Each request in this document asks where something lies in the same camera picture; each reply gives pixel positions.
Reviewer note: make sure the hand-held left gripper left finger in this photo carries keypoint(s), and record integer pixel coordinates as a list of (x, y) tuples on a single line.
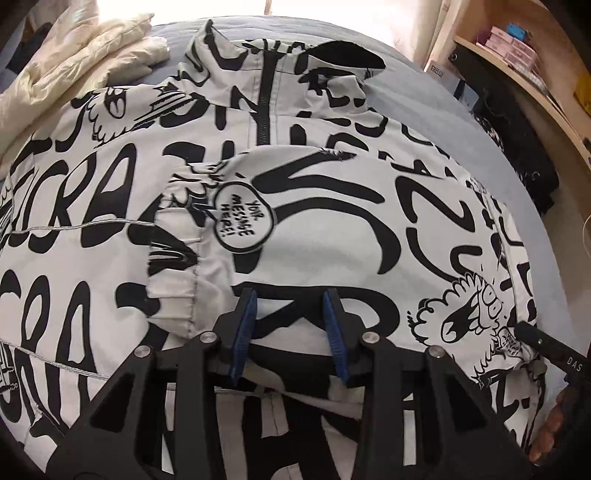
[(241, 332)]

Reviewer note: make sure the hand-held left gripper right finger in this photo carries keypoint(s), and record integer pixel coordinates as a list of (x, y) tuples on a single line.
[(334, 332)]

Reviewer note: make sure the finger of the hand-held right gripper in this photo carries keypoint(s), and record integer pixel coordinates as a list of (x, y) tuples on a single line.
[(535, 337)]

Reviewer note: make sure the black and white printed jacket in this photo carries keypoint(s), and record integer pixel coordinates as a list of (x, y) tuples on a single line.
[(323, 221)]

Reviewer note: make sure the person's right hand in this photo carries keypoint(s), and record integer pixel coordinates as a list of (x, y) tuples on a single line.
[(549, 424)]

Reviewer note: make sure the black and white patterned cloth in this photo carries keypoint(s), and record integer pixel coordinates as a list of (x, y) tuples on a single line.
[(489, 131)]

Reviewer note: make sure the black bag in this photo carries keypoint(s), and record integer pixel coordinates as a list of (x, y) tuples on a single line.
[(517, 120)]

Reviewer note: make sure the wooden shelf unit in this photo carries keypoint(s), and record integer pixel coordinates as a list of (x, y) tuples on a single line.
[(545, 110)]

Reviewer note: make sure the blue bed blanket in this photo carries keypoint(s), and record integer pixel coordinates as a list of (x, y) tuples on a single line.
[(438, 120)]

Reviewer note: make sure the stack of papers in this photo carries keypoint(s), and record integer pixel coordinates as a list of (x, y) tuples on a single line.
[(547, 90)]

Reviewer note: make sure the yellow bag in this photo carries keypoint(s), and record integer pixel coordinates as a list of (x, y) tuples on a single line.
[(584, 90)]

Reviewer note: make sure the white printed box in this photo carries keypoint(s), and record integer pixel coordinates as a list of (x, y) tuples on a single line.
[(441, 76)]

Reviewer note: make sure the stack of pink boxes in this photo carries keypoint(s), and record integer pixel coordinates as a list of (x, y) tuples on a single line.
[(512, 48)]

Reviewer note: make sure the small blue box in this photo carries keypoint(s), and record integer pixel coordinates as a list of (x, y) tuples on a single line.
[(515, 32)]

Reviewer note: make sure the cream puffer jacket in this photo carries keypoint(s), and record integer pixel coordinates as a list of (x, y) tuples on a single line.
[(92, 60)]

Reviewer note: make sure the floral curtain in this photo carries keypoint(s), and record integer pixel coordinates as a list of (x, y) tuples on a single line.
[(420, 27)]

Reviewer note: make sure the black fuzzy cloth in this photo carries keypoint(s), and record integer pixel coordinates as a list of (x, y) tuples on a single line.
[(27, 48)]

